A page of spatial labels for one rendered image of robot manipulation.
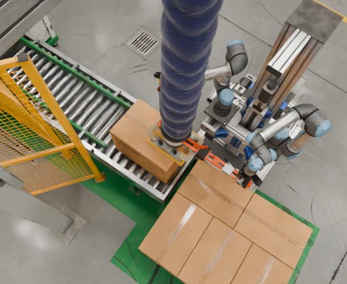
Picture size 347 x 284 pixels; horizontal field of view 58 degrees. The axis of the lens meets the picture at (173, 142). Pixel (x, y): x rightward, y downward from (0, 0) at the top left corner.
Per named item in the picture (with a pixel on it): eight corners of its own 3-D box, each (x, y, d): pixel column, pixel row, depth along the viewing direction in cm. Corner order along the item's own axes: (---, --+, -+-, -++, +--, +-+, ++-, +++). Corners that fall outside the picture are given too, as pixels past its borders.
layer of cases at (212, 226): (140, 251, 305) (137, 248, 268) (195, 169, 338) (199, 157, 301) (248, 329, 283) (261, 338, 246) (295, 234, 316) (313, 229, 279)
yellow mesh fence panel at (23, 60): (25, 204, 332) (-165, 109, 138) (24, 195, 335) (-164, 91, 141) (106, 180, 345) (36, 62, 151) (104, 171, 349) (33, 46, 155)
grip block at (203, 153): (194, 155, 231) (195, 152, 225) (201, 145, 234) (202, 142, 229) (203, 162, 229) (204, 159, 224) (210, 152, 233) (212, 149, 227)
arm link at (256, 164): (266, 164, 189) (256, 171, 187) (261, 169, 200) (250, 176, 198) (258, 154, 192) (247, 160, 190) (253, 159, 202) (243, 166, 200)
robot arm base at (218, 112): (219, 98, 270) (222, 92, 261) (234, 107, 267) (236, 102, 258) (209, 110, 265) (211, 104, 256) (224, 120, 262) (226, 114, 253)
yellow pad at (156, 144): (146, 141, 244) (146, 138, 240) (154, 132, 248) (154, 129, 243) (181, 167, 238) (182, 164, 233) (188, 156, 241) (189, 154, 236)
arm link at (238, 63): (251, 75, 215) (182, 93, 221) (247, 62, 219) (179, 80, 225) (252, 66, 204) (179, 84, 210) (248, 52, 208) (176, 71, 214)
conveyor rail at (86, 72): (27, 43, 361) (21, 32, 344) (30, 40, 363) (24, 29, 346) (197, 150, 319) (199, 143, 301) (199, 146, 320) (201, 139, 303)
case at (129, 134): (115, 148, 301) (109, 131, 264) (141, 118, 314) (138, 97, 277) (165, 184, 289) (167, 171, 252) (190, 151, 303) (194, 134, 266)
